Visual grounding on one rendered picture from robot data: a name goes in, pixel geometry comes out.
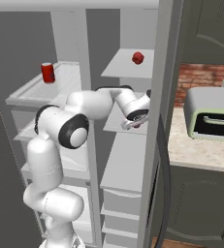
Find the white fridge shelf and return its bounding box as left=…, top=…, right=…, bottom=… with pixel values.
left=100, top=47, right=156, bottom=79
left=102, top=91, right=150, bottom=136

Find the red apple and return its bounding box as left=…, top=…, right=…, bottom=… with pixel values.
left=131, top=51, right=145, bottom=66

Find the red soda can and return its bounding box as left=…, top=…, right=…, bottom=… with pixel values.
left=41, top=62, right=56, bottom=84

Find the white freezer shelf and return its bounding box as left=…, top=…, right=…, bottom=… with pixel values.
left=5, top=60, right=82, bottom=109

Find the green grey toaster oven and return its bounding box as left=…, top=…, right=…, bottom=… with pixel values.
left=182, top=86, right=224, bottom=143

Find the white fridge freezer body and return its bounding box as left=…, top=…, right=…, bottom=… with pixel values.
left=5, top=0, right=160, bottom=248

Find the white fridge drawer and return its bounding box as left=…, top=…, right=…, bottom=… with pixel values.
left=100, top=188, right=143, bottom=217

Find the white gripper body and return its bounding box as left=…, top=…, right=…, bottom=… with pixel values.
left=120, top=115, right=150, bottom=131

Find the black fridge door handle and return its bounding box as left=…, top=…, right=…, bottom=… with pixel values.
left=153, top=113, right=173, bottom=248

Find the dark grey base cupboard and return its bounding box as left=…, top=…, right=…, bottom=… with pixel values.
left=150, top=164, right=224, bottom=248

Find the grey freezer door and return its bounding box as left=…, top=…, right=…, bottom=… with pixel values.
left=0, top=11, right=58, bottom=248

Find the dark grey wall cupboard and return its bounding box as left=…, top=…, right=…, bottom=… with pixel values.
left=180, top=0, right=224, bottom=66

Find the grey fridge door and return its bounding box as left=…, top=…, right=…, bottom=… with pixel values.
left=136, top=0, right=185, bottom=248

